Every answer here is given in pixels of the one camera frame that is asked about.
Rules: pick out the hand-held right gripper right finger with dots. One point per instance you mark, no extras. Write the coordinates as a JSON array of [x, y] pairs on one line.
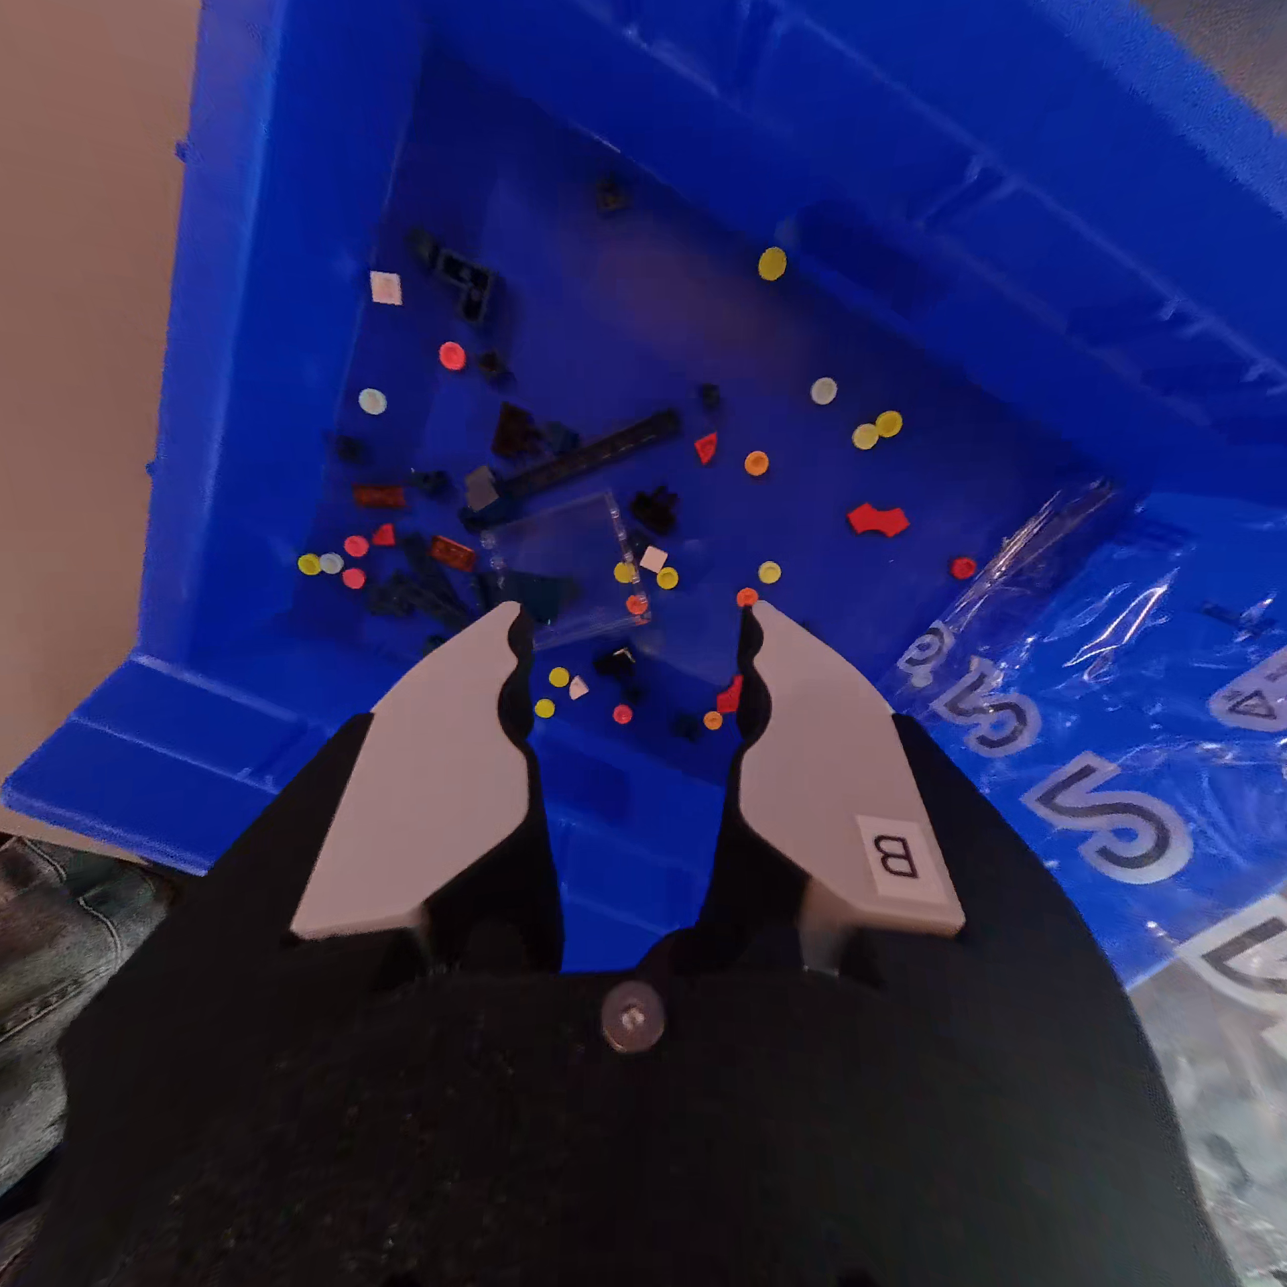
[[834, 785]]

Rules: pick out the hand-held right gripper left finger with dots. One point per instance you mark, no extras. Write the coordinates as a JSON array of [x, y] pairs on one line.
[[413, 805]]

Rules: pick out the blue storage bin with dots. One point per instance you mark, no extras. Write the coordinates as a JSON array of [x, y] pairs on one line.
[[653, 332]]

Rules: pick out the pile of brick pieces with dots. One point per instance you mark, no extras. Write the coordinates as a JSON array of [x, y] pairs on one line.
[[773, 264]]

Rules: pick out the clear printed plastic bag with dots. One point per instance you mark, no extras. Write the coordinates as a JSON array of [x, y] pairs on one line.
[[1107, 704]]

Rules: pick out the clear transparent brick panel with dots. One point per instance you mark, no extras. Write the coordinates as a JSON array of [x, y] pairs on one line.
[[563, 563]]

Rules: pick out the person's grey denim jacket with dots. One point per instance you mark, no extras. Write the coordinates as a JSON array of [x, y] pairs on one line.
[[60, 955]]

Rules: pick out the long black brick beam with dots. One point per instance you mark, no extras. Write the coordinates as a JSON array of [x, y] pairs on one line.
[[604, 448]]

